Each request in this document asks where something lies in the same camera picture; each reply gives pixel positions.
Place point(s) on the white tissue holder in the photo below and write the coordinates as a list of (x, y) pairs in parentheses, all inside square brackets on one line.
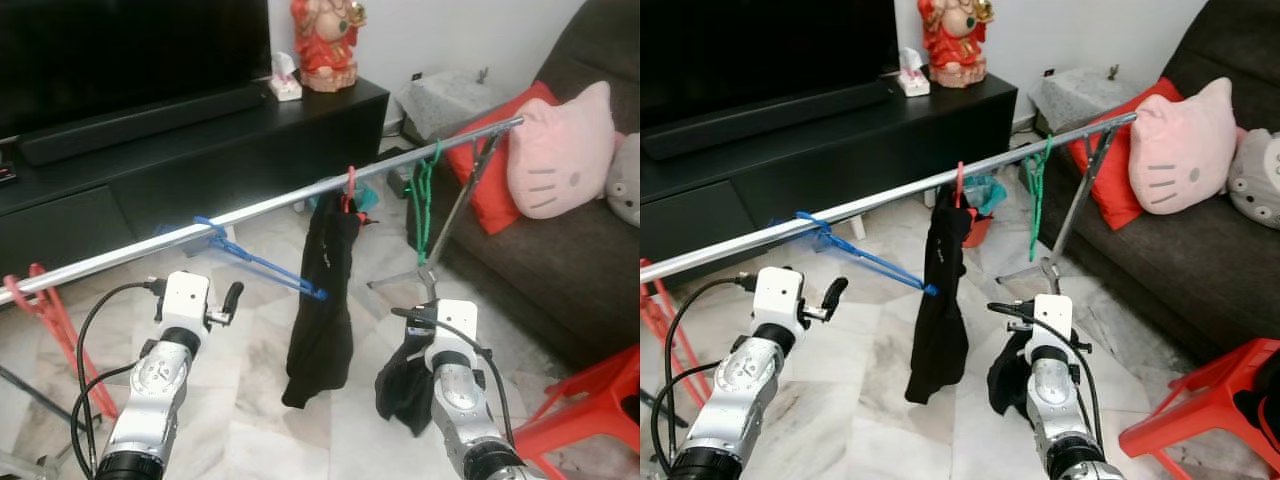
[(913, 80), (285, 85)]

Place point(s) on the blue hanger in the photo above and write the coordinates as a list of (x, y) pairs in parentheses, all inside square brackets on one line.
[(270, 267), (885, 267)]

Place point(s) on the black soundbar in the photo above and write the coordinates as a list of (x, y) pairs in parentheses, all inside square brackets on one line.
[(140, 125), (765, 120)]

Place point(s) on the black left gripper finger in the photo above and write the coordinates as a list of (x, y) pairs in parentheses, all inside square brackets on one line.
[(234, 296), (836, 291)]

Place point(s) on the red bin with teal liner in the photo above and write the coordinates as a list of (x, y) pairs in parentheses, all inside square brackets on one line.
[(368, 200), (988, 200)]

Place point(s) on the green hanger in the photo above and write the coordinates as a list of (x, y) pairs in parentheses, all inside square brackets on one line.
[(425, 210), (1038, 205)]

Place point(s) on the black television cabinet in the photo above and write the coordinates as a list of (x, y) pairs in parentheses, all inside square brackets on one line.
[(200, 170), (830, 165)]

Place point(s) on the black television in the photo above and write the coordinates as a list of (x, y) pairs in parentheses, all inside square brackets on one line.
[(120, 50), (760, 45)]

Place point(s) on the red pillow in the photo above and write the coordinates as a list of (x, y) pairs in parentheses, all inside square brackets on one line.
[(490, 190), (1110, 185)]

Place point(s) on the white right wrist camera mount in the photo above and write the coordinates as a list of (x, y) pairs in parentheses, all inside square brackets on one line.
[(455, 330), (1052, 325)]

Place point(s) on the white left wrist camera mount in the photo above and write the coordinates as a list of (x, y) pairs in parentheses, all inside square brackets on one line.
[(780, 295), (185, 300)]

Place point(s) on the side table with lace cloth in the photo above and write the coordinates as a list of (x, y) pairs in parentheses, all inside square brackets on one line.
[(1080, 97), (450, 100)]

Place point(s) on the red figurine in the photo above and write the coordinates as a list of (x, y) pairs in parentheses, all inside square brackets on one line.
[(953, 42), (325, 45)]

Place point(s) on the black garment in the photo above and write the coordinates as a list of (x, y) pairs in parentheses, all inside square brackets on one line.
[(1008, 380), (320, 320), (940, 320), (405, 390)]

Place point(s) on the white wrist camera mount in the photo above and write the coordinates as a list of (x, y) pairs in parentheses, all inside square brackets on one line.
[(185, 300), (1052, 325), (455, 330), (780, 295)]

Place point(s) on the grey round creature pillow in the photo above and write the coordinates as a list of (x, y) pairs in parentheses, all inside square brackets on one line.
[(1258, 180), (627, 180)]

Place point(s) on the pink cat face pillow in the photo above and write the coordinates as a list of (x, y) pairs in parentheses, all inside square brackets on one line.
[(1185, 150), (560, 155)]

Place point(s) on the red plastic stool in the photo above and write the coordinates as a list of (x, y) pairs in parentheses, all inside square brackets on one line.
[(1190, 420), (590, 410)]

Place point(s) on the dark clothes pile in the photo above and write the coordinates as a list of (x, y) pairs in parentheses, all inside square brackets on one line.
[(1262, 410)]

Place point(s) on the dark grey fabric sofa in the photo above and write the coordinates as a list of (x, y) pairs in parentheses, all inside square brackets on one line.
[(1160, 280), (540, 280)]

